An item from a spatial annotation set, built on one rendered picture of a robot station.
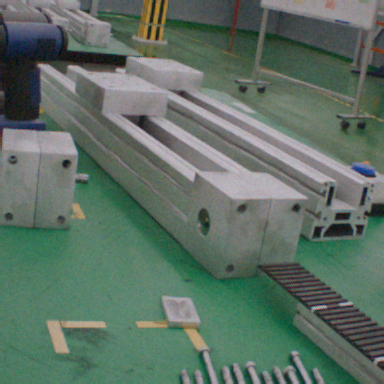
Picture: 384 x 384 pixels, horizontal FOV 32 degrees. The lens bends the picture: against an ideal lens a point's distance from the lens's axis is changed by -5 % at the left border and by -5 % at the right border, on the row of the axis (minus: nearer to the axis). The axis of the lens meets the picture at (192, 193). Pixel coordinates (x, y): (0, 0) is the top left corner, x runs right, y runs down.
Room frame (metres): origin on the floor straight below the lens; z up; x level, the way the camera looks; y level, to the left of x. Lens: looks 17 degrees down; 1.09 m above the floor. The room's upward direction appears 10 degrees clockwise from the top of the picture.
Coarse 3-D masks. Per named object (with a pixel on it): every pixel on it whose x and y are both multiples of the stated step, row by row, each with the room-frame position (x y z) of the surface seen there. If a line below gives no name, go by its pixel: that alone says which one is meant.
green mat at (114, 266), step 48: (96, 192) 0.92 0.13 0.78; (0, 240) 0.70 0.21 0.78; (48, 240) 0.72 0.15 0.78; (96, 240) 0.75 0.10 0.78; (144, 240) 0.78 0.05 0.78; (336, 240) 0.89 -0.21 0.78; (0, 288) 0.58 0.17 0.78; (48, 288) 0.60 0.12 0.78; (96, 288) 0.62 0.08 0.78; (144, 288) 0.65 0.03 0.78; (192, 288) 0.67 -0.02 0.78; (240, 288) 0.68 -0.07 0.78; (336, 288) 0.72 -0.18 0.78; (0, 336) 0.49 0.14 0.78; (48, 336) 0.51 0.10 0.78; (96, 336) 0.53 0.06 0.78; (144, 336) 0.54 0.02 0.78; (240, 336) 0.57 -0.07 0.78; (288, 336) 0.59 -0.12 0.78
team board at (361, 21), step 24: (264, 0) 7.34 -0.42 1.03; (288, 0) 7.09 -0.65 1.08; (312, 0) 6.85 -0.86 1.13; (336, 0) 6.62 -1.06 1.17; (360, 0) 6.41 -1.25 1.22; (264, 24) 7.35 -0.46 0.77; (360, 24) 6.37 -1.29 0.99; (264, 72) 7.26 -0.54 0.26; (336, 96) 6.52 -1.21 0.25; (360, 96) 6.31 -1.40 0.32
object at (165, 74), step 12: (132, 60) 1.47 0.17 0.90; (144, 60) 1.48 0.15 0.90; (156, 60) 1.51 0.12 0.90; (168, 60) 1.54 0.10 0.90; (132, 72) 1.47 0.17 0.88; (144, 72) 1.41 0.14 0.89; (156, 72) 1.37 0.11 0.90; (168, 72) 1.38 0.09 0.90; (180, 72) 1.39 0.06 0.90; (192, 72) 1.41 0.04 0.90; (156, 84) 1.37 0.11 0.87; (168, 84) 1.38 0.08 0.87; (180, 84) 1.39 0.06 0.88; (192, 84) 1.41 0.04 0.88
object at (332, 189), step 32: (192, 96) 1.38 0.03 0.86; (192, 128) 1.20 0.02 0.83; (224, 128) 1.11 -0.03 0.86; (256, 128) 1.16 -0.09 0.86; (256, 160) 1.01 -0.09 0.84; (288, 160) 0.95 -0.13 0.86; (320, 160) 0.99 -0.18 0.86; (320, 192) 0.88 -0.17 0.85; (352, 192) 0.92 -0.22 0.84; (320, 224) 0.87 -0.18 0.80; (352, 224) 0.90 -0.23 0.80
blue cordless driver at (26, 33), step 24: (0, 24) 0.98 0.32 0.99; (24, 24) 0.99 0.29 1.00; (48, 24) 1.03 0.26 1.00; (0, 48) 0.95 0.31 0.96; (24, 48) 0.98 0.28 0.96; (48, 48) 1.01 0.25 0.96; (0, 72) 0.99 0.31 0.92; (24, 72) 0.99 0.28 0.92; (24, 96) 1.00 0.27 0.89; (0, 120) 0.98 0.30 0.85; (24, 120) 1.00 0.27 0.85; (0, 144) 0.95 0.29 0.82
